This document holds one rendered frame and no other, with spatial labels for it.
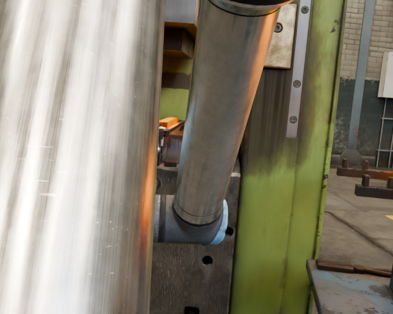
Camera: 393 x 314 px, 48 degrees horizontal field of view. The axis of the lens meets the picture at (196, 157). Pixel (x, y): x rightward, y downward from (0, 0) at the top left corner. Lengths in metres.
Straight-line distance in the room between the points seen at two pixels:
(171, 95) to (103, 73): 1.38
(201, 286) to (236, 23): 0.83
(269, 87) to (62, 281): 1.11
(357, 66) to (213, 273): 6.98
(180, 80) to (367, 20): 6.61
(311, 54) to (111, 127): 1.10
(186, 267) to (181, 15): 0.63
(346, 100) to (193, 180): 7.26
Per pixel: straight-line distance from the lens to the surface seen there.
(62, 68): 0.23
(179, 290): 1.18
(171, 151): 1.14
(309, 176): 1.31
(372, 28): 8.10
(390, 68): 8.03
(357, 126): 7.99
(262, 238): 1.34
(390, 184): 0.89
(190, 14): 1.14
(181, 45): 1.24
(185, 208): 0.74
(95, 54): 0.24
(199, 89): 0.54
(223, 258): 1.14
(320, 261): 1.15
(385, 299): 1.05
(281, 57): 1.25
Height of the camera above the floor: 1.11
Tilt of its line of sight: 9 degrees down
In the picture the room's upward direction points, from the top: 4 degrees clockwise
